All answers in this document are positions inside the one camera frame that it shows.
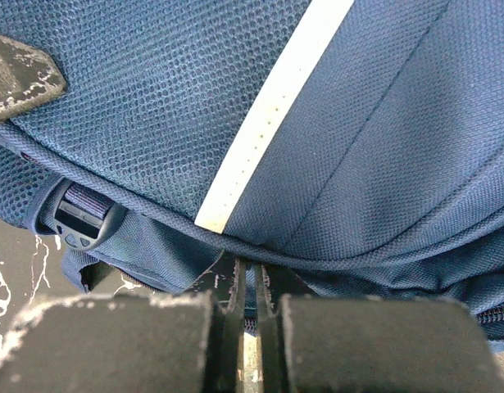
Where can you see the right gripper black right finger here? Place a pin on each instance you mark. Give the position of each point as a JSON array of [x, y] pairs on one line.
[[367, 343]]

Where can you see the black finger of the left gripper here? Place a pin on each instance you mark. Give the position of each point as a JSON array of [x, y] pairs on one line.
[[28, 78]]

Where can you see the navy blue student backpack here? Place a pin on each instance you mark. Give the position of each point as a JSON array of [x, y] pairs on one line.
[[384, 178]]

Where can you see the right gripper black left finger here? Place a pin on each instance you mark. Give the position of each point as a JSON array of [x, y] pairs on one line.
[[132, 343]]

